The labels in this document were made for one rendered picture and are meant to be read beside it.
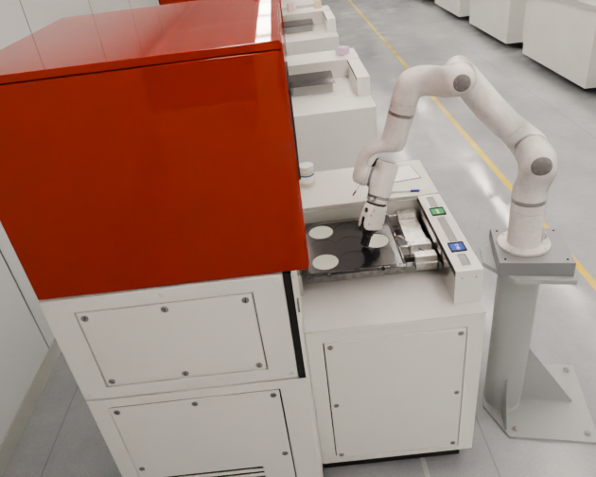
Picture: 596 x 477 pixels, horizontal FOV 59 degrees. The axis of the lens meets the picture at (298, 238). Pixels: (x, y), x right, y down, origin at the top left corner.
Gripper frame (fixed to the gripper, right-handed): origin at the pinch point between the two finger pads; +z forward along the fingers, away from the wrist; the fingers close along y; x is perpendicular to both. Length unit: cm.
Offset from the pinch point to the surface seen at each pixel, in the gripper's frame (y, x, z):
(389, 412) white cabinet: 5, -30, 60
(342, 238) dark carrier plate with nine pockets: -0.4, 11.4, 3.3
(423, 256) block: 8.7, -21.3, -1.6
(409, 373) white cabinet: 2, -35, 39
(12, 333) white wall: -88, 131, 100
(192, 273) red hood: -83, -13, 3
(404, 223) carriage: 24.5, 2.3, -6.2
